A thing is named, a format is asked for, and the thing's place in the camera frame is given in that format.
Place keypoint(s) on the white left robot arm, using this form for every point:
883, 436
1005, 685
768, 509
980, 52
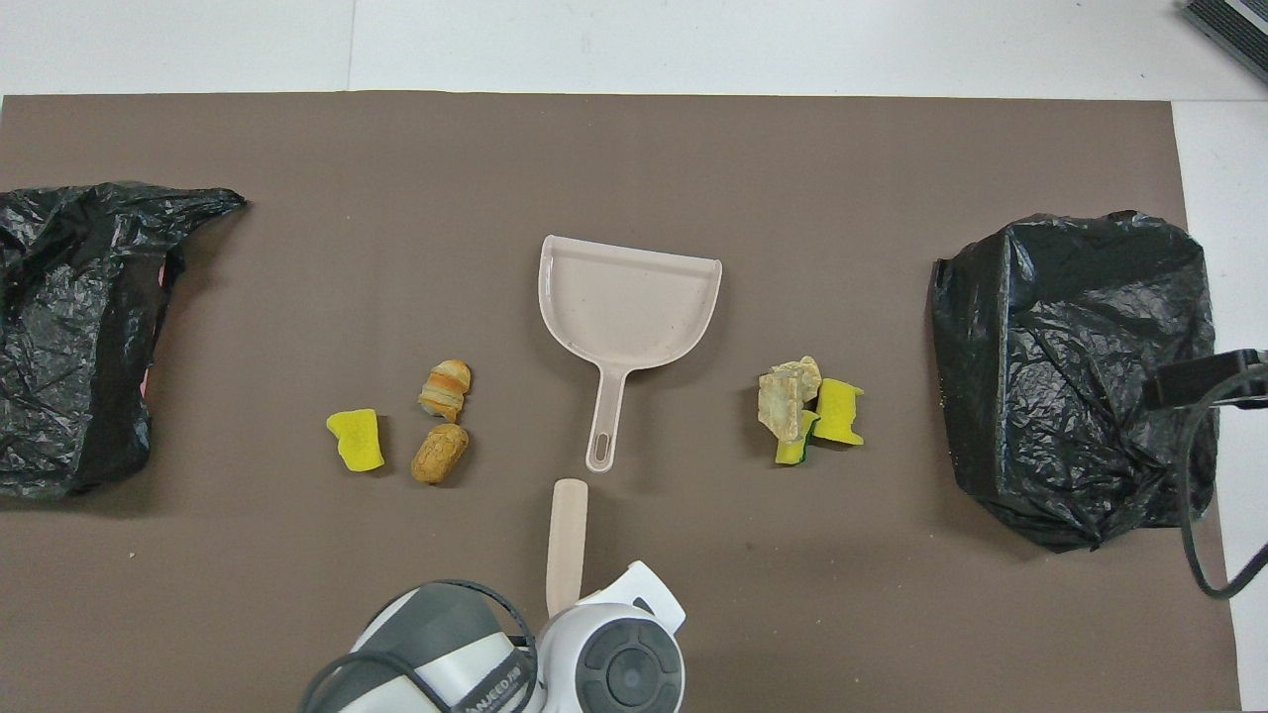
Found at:
594, 663

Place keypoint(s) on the beige brush black bristles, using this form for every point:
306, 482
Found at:
567, 535

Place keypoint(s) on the beige plastic dustpan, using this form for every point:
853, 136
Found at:
624, 307

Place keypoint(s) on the left black trash bag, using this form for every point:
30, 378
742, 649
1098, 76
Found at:
69, 327

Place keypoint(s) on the yellow sponge green backing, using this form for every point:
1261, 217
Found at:
790, 454
357, 441

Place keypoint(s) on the grey ridged object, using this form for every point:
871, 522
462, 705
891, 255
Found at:
1238, 25

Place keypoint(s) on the brown table mat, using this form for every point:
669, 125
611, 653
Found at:
396, 248

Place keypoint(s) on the croissant shaped bread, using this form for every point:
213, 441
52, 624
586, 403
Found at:
446, 391

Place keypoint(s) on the black trash bag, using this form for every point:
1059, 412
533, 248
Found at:
1070, 376
69, 327

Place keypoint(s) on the pale crusty bread piece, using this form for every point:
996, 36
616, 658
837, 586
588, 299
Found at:
788, 396

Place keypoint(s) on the right black trash bag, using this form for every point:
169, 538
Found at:
1070, 376

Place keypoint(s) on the yellow notched sponge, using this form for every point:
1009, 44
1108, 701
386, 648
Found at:
839, 411

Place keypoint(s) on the brown bread roll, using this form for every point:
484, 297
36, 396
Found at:
441, 456

